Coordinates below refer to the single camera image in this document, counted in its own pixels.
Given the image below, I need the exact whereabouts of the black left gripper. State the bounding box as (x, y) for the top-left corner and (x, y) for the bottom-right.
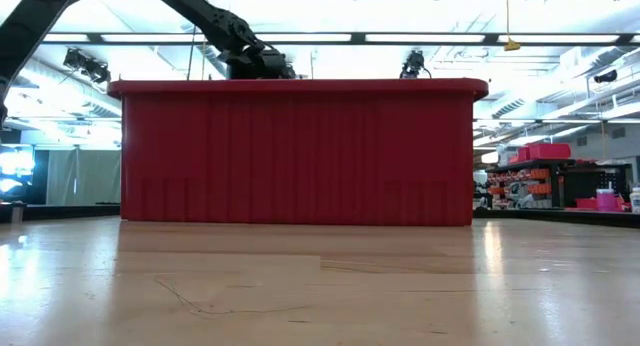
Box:
(227, 45), (299, 81)

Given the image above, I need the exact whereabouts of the red plastic bin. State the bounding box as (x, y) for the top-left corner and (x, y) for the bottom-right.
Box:
(107, 77), (490, 228)

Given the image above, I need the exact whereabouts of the black ceiling spotlight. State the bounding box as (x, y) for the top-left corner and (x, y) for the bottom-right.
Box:
(62, 47), (112, 85)

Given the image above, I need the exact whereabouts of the grey curtain panel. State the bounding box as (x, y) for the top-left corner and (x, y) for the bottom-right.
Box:
(46, 147), (123, 207)

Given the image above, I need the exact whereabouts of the yellow hanging tag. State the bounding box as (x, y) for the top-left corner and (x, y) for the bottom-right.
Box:
(503, 0), (523, 53)

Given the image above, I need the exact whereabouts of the thin loose thread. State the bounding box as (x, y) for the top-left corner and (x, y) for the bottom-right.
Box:
(153, 277), (314, 318)

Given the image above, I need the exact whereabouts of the lit computer monitor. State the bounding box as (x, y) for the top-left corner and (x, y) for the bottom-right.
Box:
(0, 144), (37, 197)

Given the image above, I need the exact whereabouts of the red storage box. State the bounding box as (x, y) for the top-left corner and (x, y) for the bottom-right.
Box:
(507, 143), (573, 166)

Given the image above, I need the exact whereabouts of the black storage shelf unit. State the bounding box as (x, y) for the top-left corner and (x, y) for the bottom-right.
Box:
(487, 157), (634, 212)

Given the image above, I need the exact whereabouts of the pink plastic container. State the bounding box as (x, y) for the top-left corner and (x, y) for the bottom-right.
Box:
(595, 187), (618, 213)

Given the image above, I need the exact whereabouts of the black overhead camera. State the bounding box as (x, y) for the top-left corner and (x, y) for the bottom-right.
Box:
(398, 49), (432, 80)

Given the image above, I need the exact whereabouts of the black table frame rail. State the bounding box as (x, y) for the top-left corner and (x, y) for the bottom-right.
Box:
(0, 201), (640, 230)

